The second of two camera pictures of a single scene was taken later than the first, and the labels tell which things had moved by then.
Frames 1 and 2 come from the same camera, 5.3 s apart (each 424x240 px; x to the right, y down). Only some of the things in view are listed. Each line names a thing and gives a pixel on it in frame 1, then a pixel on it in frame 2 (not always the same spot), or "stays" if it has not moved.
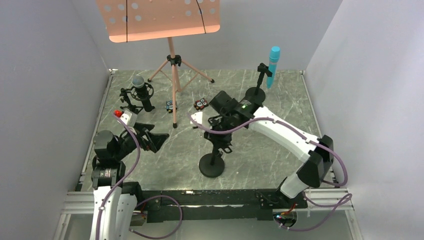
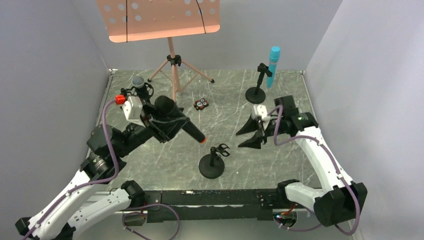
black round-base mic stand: [212, 165] stays
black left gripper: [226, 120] → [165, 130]
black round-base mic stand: [257, 93] stays
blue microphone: [274, 58] stays
